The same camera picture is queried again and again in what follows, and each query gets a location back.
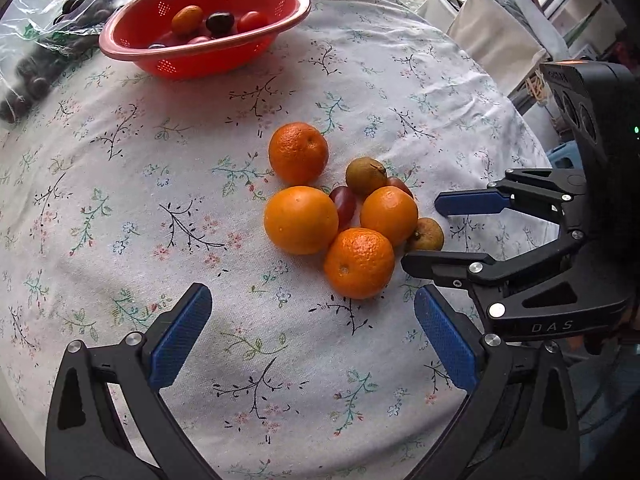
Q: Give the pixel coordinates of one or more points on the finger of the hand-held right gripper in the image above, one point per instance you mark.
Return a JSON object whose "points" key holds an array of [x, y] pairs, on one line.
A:
{"points": [[440, 265], [470, 203]]}

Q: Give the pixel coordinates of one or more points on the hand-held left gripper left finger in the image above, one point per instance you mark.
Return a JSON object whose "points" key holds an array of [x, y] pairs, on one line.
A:
{"points": [[182, 340]]}

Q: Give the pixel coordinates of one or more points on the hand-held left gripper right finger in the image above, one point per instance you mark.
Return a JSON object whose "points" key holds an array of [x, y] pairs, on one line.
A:
{"points": [[445, 340]]}

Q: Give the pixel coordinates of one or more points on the brown longan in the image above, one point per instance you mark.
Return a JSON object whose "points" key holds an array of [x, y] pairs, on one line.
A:
{"points": [[366, 176], [427, 235]]}

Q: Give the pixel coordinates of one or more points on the tangerine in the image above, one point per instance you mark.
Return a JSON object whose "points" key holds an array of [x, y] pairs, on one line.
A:
{"points": [[389, 216], [359, 263], [298, 153]]}

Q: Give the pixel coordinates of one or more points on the red grape tomato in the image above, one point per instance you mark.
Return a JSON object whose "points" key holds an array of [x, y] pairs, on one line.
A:
{"points": [[344, 205], [401, 187]]}

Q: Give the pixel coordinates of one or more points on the smooth round orange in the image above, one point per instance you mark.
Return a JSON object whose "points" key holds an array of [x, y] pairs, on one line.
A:
{"points": [[301, 220]]}

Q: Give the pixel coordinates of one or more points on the red plastic colander basket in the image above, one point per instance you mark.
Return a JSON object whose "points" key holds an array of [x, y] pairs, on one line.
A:
{"points": [[210, 62]]}

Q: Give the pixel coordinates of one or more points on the dark cherry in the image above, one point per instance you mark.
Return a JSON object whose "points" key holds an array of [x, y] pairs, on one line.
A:
{"points": [[220, 23]]}

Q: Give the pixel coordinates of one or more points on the small orange kumquat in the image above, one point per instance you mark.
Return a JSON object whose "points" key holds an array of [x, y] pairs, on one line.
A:
{"points": [[187, 20]]}

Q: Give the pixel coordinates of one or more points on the blue plastic stool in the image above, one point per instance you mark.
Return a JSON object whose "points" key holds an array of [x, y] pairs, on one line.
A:
{"points": [[562, 156]]}

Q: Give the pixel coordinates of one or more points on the floral white tablecloth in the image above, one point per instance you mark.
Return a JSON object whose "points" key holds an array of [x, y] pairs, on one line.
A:
{"points": [[150, 185]]}

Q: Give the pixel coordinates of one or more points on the pile of dark cherries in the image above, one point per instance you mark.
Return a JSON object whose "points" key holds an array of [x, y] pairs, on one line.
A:
{"points": [[30, 80]]}

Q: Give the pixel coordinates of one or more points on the cluster of black grapes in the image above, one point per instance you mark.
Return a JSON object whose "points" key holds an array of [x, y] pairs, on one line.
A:
{"points": [[75, 6]]}

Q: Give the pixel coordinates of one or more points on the clear plastic bag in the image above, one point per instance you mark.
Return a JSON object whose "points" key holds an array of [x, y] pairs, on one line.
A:
{"points": [[30, 20]]}

